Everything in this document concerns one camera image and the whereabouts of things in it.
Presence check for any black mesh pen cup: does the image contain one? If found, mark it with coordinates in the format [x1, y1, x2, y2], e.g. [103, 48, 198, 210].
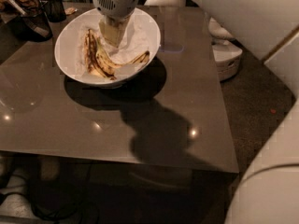
[41, 0, 66, 22]

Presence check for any curved spotted banana bunch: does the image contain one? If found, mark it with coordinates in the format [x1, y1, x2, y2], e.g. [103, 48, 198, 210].
[94, 38, 150, 79]

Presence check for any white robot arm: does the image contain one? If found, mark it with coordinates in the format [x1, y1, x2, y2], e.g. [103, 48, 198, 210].
[110, 0, 299, 224]

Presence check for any black mesh basket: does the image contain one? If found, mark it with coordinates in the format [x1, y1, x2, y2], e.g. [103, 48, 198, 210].
[8, 7, 52, 42]

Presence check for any black cable under table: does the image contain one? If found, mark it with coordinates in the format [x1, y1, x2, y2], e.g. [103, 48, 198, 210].
[0, 161, 101, 224]

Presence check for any small snack on table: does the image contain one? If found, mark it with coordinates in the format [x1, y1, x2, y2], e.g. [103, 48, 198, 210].
[64, 7, 77, 16]

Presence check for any white paper napkin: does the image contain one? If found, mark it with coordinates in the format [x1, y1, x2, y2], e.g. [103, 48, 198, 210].
[75, 21, 152, 85]

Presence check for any white tilted bowl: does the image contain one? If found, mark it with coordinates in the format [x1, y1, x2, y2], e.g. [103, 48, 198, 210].
[54, 8, 161, 88]

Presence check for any spotted banana on left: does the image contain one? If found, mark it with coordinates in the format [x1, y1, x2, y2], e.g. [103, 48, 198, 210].
[83, 29, 107, 77]

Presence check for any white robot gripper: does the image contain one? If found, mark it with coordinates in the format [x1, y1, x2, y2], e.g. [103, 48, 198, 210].
[93, 0, 138, 48]

